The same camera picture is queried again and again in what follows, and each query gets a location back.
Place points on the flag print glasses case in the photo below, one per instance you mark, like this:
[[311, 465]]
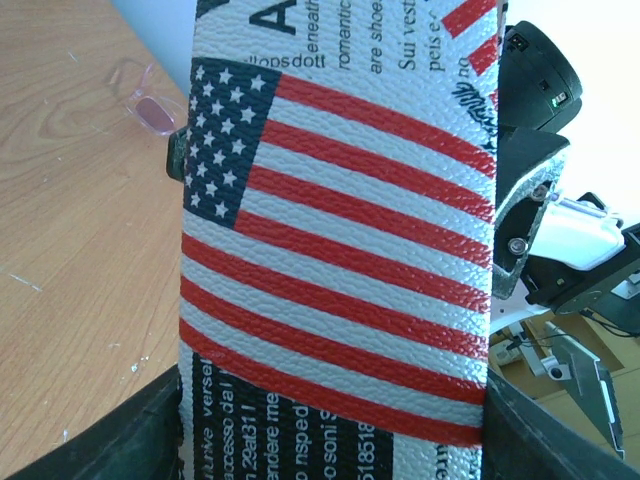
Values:
[[337, 239]]

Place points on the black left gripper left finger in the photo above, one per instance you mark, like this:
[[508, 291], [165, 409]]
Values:
[[137, 440]]

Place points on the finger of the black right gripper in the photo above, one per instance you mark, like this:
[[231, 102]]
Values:
[[529, 165]]

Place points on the pink transparent sunglasses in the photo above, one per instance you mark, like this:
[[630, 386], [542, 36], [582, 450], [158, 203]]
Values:
[[141, 89]]

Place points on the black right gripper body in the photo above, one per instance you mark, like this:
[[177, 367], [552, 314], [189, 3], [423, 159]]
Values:
[[537, 88]]

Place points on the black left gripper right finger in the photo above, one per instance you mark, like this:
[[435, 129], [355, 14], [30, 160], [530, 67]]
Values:
[[523, 441]]

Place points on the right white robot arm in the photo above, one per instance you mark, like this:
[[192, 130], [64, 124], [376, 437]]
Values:
[[552, 253]]

